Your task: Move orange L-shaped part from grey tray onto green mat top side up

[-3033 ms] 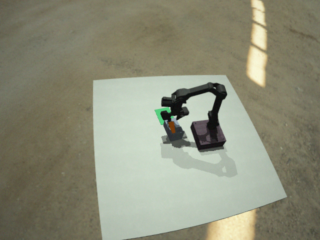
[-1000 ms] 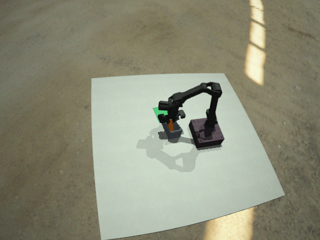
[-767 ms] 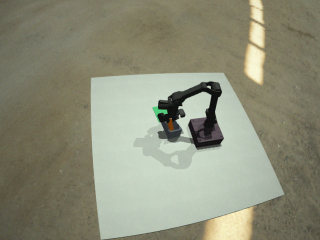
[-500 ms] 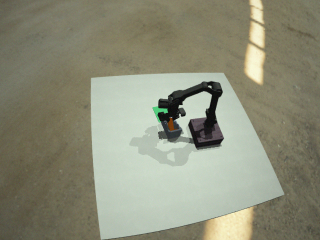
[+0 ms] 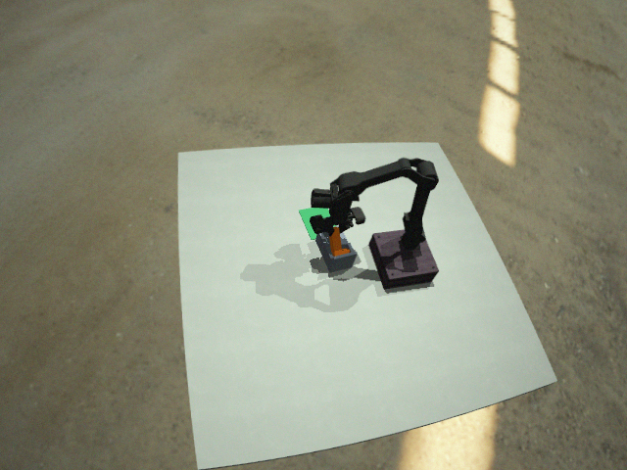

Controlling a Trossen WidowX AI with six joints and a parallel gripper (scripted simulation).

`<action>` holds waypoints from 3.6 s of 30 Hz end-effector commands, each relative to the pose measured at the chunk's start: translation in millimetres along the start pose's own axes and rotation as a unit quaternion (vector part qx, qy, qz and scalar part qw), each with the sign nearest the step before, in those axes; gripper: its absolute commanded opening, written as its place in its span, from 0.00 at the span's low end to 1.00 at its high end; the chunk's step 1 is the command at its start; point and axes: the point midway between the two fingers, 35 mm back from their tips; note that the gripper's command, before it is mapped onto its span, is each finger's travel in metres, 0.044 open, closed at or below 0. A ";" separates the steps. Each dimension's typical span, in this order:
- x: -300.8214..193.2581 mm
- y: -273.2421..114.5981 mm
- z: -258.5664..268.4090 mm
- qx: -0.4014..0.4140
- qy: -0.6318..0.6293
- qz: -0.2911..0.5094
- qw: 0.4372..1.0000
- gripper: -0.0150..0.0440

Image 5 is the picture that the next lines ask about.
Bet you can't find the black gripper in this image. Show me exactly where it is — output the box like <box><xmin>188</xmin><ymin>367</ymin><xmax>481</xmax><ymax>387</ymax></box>
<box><xmin>310</xmin><ymin>205</ymin><xmax>366</xmax><ymax>236</ymax></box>

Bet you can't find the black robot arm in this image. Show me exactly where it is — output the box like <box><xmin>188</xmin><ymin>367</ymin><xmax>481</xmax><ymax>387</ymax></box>
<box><xmin>311</xmin><ymin>158</ymin><xmax>439</xmax><ymax>251</ymax></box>

